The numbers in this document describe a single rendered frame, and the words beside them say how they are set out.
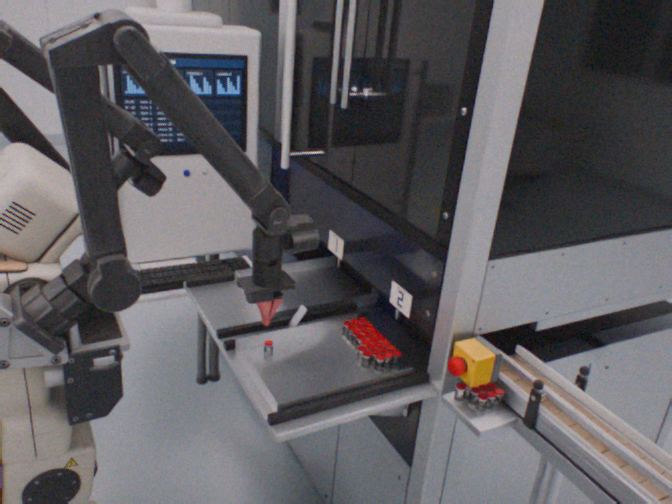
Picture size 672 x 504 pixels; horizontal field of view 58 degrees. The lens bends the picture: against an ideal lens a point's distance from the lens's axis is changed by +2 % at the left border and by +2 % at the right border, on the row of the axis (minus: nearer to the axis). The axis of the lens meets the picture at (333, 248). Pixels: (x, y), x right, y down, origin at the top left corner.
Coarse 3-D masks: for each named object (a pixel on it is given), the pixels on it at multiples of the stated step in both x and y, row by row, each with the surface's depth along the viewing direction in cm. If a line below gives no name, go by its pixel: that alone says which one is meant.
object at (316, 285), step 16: (336, 256) 190; (240, 272) 176; (288, 272) 184; (304, 272) 185; (320, 272) 186; (336, 272) 187; (240, 288) 173; (304, 288) 176; (320, 288) 176; (336, 288) 177; (352, 288) 178; (288, 304) 166; (304, 304) 167; (320, 304) 162; (336, 304) 164
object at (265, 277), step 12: (252, 264) 113; (264, 264) 112; (276, 264) 113; (252, 276) 114; (264, 276) 113; (276, 276) 114; (288, 276) 118; (252, 288) 113; (264, 288) 113; (276, 288) 114; (288, 288) 116
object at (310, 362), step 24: (264, 336) 146; (288, 336) 150; (312, 336) 152; (336, 336) 153; (264, 360) 141; (288, 360) 142; (312, 360) 143; (336, 360) 144; (264, 384) 128; (288, 384) 134; (312, 384) 134; (336, 384) 135; (360, 384) 132; (288, 408) 124
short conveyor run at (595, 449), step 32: (512, 384) 132; (544, 384) 122; (576, 384) 129; (544, 416) 124; (576, 416) 119; (608, 416) 121; (544, 448) 125; (576, 448) 117; (608, 448) 117; (640, 448) 118; (576, 480) 119; (608, 480) 112; (640, 480) 110
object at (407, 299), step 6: (396, 288) 146; (390, 294) 149; (396, 294) 147; (408, 294) 142; (390, 300) 149; (396, 300) 147; (408, 300) 142; (396, 306) 147; (402, 306) 145; (408, 306) 143; (402, 312) 145; (408, 312) 143
